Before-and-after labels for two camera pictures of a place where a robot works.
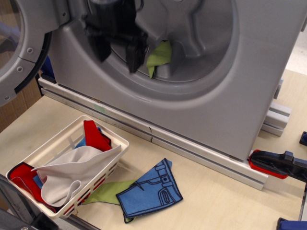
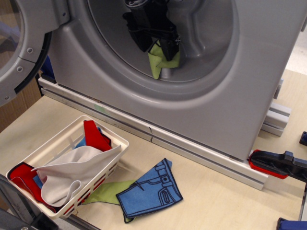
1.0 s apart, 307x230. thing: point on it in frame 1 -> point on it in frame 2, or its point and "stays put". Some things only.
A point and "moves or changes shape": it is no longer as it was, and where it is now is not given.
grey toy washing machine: x=222 y=83 stays put
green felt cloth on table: x=107 y=192 stays put
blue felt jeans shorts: x=156 y=189 stays put
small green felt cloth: x=161 y=55 moves or changes shape
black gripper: x=117 y=22 -> x=152 y=21
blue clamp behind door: x=16 y=29 stays put
